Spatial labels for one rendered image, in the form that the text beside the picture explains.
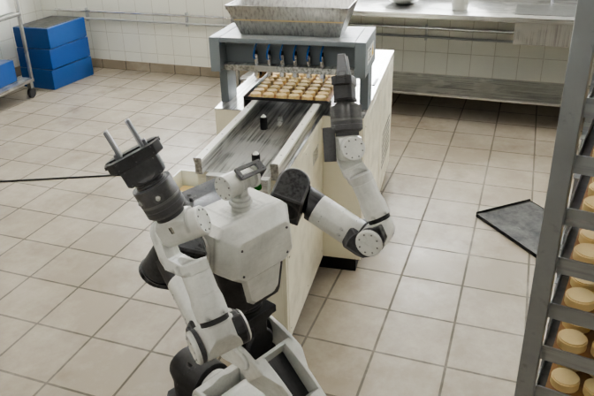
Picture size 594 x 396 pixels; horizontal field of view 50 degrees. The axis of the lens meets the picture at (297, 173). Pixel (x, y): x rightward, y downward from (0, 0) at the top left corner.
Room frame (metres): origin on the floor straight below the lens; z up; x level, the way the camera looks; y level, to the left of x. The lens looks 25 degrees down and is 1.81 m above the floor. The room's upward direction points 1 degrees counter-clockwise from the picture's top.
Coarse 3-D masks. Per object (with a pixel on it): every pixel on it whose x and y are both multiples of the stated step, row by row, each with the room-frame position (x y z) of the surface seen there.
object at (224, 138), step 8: (248, 104) 2.73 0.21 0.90; (256, 104) 2.77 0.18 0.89; (264, 104) 2.89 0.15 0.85; (240, 112) 2.63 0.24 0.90; (248, 112) 2.66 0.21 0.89; (256, 112) 2.77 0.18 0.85; (232, 120) 2.53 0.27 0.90; (240, 120) 2.55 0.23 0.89; (248, 120) 2.65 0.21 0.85; (224, 128) 2.43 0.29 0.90; (232, 128) 2.45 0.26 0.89; (240, 128) 2.55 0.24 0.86; (216, 136) 2.35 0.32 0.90; (224, 136) 2.35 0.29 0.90; (232, 136) 2.45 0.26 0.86; (216, 144) 2.26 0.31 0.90; (224, 144) 2.35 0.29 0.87; (208, 152) 2.18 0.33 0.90; (216, 152) 2.26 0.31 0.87; (200, 160) 2.11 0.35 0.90; (208, 160) 2.18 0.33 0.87; (200, 168) 2.12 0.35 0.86
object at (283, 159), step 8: (320, 104) 2.74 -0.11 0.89; (312, 112) 2.61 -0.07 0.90; (320, 112) 2.74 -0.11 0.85; (304, 120) 2.51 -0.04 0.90; (312, 120) 2.58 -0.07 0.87; (296, 128) 2.41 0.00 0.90; (304, 128) 2.43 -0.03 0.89; (296, 136) 2.33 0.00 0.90; (304, 136) 2.44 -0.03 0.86; (288, 144) 2.24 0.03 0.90; (296, 144) 2.30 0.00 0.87; (280, 152) 2.17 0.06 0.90; (288, 152) 2.18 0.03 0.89; (296, 152) 2.30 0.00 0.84; (280, 160) 2.09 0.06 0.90; (288, 160) 2.18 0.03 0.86; (272, 168) 2.04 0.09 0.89; (280, 168) 2.08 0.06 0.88; (272, 176) 2.05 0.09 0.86
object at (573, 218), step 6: (570, 210) 0.87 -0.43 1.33; (576, 210) 0.87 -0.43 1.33; (582, 210) 0.86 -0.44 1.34; (570, 216) 0.87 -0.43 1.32; (576, 216) 0.87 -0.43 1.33; (582, 216) 0.86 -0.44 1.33; (588, 216) 0.86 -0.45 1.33; (570, 222) 0.87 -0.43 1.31; (576, 222) 0.86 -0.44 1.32; (582, 222) 0.86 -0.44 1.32; (588, 222) 0.86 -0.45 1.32; (582, 228) 0.86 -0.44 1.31; (588, 228) 0.86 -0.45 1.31
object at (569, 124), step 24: (576, 24) 0.86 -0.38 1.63; (576, 48) 0.86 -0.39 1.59; (576, 72) 0.86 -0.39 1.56; (576, 96) 0.85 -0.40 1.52; (576, 120) 0.85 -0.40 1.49; (576, 144) 0.85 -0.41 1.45; (552, 168) 0.86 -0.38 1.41; (552, 192) 0.86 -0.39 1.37; (552, 216) 0.86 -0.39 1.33; (552, 240) 0.85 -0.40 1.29; (552, 264) 0.85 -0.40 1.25; (528, 312) 0.86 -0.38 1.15; (528, 336) 0.86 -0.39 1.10; (528, 360) 0.86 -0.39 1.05; (528, 384) 0.85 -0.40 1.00
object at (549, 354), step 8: (544, 352) 0.87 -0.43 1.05; (552, 352) 0.86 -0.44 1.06; (560, 352) 0.86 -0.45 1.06; (568, 352) 0.85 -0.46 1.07; (544, 360) 0.87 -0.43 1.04; (552, 360) 0.86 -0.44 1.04; (560, 360) 0.86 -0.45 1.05; (568, 360) 0.85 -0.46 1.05; (576, 360) 0.84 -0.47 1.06; (584, 360) 0.84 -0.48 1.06; (592, 360) 0.83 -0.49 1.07; (576, 368) 0.84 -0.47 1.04; (584, 368) 0.84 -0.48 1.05; (592, 368) 0.83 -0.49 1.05
